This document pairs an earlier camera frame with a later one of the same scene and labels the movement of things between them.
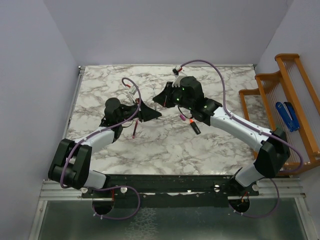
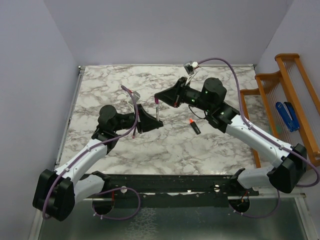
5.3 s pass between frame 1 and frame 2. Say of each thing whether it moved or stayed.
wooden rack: stayed
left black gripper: moved
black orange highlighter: stayed
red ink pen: stayed
